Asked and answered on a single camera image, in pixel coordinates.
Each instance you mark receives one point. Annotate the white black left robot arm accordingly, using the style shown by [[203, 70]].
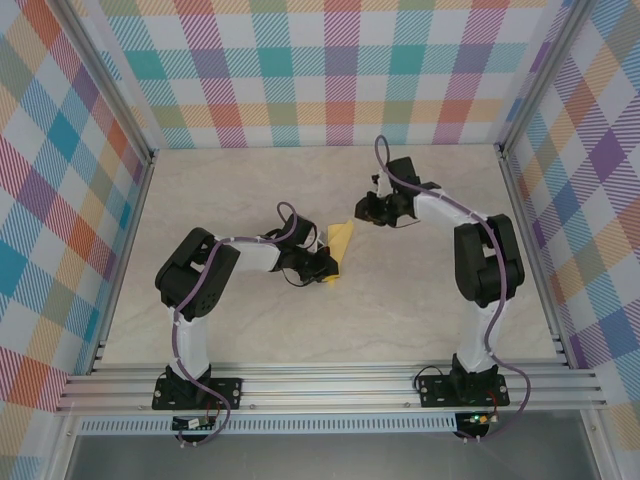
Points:
[[255, 257]]

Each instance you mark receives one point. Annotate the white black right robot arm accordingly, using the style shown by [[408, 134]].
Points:
[[440, 210]]

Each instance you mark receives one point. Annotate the black circuit board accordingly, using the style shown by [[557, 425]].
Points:
[[192, 424]]

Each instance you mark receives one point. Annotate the circuit board with green light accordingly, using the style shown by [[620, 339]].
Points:
[[477, 419]]

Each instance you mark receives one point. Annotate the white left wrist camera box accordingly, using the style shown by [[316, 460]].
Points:
[[320, 245]]

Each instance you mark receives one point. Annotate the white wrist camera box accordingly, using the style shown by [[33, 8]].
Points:
[[382, 182], [320, 245]]

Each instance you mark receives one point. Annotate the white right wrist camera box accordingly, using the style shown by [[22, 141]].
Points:
[[382, 182]]

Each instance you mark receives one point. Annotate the aluminium slotted base rail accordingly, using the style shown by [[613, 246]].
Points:
[[325, 390]]

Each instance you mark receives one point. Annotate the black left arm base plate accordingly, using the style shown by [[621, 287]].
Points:
[[236, 385]]

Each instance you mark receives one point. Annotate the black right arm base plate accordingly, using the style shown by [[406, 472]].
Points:
[[430, 395]]

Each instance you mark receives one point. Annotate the aluminium side rail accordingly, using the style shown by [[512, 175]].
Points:
[[534, 260], [122, 260]]

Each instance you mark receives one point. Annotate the aluminium frame post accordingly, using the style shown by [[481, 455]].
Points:
[[107, 85], [542, 75]]

